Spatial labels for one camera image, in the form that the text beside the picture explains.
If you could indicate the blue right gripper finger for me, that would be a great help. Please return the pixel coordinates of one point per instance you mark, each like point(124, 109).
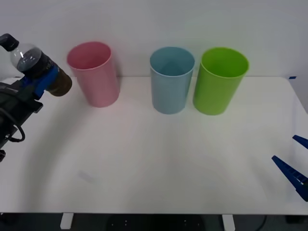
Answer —
point(302, 141)
point(292, 176)

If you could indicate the pale blue plastic bin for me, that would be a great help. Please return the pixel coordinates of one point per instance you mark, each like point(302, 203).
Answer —
point(169, 93)

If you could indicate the plastic bottle with dark drink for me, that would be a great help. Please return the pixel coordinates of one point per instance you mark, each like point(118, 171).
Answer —
point(25, 57)

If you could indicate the white table leg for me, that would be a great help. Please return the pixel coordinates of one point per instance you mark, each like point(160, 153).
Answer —
point(228, 222)
point(66, 221)

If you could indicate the green plastic bin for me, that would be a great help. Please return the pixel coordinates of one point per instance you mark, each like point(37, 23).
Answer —
point(214, 93)

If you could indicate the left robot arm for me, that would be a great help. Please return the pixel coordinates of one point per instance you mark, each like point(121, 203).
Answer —
point(7, 138)

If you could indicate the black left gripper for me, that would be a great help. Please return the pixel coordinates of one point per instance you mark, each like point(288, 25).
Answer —
point(16, 98)

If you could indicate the pink plastic bin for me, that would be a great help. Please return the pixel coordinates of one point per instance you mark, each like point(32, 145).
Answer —
point(98, 81)

